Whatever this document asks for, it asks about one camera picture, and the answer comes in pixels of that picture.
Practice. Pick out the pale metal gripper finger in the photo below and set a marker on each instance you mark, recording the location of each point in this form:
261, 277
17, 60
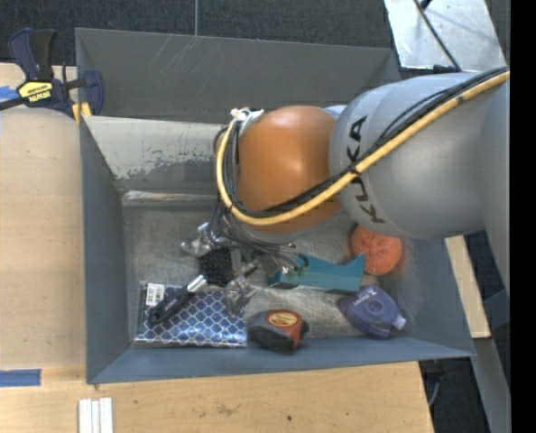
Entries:
249, 293
232, 299

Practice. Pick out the blue patterned flat packet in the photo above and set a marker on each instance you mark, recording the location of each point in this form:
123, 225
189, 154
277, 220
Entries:
205, 323

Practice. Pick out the orange and black tape measure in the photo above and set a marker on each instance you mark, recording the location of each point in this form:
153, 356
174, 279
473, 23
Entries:
279, 329

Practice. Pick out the grey metal bin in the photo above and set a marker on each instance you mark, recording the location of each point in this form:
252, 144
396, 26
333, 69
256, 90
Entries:
114, 251

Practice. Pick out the purple tape dispenser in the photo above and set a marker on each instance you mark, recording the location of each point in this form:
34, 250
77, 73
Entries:
372, 311

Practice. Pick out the orange ball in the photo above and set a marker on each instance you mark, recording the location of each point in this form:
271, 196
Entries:
376, 251

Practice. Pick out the pale wood board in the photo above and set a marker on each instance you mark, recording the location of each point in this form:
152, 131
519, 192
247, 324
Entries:
38, 242

